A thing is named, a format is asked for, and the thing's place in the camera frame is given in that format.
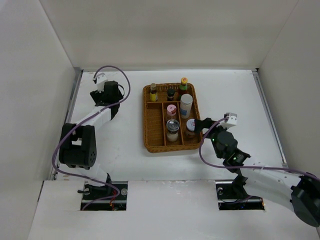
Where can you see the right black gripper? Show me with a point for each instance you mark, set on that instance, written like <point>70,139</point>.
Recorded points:
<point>200,124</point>

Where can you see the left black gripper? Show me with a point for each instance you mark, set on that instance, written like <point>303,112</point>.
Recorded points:
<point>98,96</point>

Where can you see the white-lid red-label jar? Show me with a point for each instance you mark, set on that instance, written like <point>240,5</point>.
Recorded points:
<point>190,128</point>

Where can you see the chrome-top glass shaker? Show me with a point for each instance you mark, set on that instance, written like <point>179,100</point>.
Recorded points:
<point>172,128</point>

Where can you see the tall silver-lid bead jar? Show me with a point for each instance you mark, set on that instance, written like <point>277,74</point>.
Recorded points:
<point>186,102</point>

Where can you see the pink-lid spice jar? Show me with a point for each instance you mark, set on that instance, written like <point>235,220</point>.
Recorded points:
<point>171,112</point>

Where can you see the small gold-cap yellow bottle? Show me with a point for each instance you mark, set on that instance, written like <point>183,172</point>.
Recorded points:
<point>153,94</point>

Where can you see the small dark-lid pepper shaker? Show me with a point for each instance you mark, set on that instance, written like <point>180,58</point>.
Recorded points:
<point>170,94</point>

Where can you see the yellow-cap brown sauce bottle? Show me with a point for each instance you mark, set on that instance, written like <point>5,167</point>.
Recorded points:
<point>183,87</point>

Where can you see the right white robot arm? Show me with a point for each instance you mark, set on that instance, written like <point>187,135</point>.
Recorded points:
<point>293,189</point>

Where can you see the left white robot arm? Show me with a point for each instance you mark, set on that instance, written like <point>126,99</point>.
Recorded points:
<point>78,153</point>

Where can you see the brown wicker divided basket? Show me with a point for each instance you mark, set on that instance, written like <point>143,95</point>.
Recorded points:
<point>154,124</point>

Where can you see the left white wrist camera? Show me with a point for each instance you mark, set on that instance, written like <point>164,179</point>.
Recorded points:
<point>100,79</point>

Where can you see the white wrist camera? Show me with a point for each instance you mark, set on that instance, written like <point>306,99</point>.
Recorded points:
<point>100,79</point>
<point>231,120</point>

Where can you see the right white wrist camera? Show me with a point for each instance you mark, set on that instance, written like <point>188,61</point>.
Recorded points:
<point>231,120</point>

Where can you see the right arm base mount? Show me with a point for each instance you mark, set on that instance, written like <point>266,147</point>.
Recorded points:
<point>231,196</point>

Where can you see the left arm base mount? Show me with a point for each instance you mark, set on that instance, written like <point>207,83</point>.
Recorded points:
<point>102,198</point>

